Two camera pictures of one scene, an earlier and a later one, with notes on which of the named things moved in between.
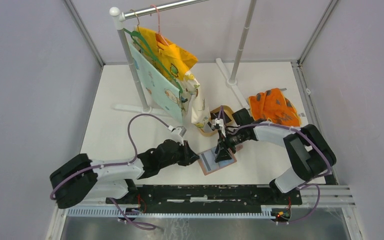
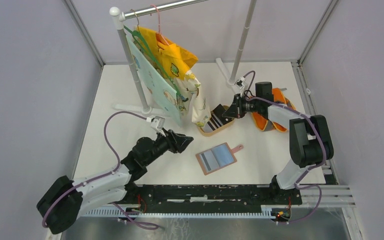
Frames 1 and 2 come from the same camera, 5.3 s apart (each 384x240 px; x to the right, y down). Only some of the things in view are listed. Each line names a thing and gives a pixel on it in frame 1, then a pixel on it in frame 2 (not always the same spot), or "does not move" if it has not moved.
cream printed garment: (191, 106) does not move
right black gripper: (222, 153) -> (236, 109)
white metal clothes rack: (232, 80) does not move
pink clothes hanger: (158, 34) does not move
